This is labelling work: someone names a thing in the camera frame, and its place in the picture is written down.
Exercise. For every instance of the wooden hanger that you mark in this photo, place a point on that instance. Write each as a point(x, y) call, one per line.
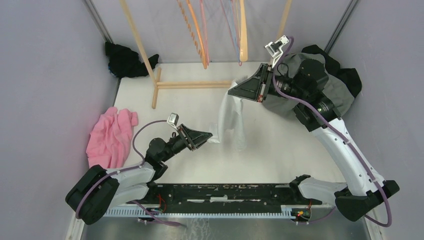
point(243, 54)

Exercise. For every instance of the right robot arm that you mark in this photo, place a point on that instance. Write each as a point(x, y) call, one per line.
point(364, 188)

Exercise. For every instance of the wooden clothes rack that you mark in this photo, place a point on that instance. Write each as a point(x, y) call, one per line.
point(156, 77)

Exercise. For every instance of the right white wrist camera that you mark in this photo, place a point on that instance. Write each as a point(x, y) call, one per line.
point(275, 49)

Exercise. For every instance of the pink wire hanger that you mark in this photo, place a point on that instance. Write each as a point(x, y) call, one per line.
point(205, 32)

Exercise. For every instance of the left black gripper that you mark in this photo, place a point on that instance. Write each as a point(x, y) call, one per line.
point(201, 136)

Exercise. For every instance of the black garment left corner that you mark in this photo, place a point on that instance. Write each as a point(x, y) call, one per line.
point(124, 62)

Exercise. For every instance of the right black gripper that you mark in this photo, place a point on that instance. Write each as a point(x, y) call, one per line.
point(254, 88)

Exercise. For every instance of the pink garment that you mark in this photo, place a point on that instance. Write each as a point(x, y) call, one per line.
point(110, 138)

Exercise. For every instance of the black garment corner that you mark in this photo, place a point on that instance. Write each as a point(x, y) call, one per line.
point(349, 76)
point(124, 62)

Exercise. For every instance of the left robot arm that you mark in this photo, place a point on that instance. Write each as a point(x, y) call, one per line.
point(101, 189)

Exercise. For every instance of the black garment right corner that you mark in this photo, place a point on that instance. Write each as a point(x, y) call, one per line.
point(349, 76)

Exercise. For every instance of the grey garment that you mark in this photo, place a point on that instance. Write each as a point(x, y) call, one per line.
point(334, 89)

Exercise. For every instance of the white skirt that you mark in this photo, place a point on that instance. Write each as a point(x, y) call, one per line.
point(230, 118)

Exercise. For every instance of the orange plastic hanger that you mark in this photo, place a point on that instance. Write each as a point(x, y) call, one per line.
point(194, 29)

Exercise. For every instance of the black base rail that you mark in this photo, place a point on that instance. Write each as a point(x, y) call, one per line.
point(224, 198)

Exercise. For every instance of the blue wire hanger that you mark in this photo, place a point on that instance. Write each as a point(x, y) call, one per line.
point(231, 19)

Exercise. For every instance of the white cable duct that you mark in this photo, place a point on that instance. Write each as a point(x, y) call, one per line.
point(134, 211)

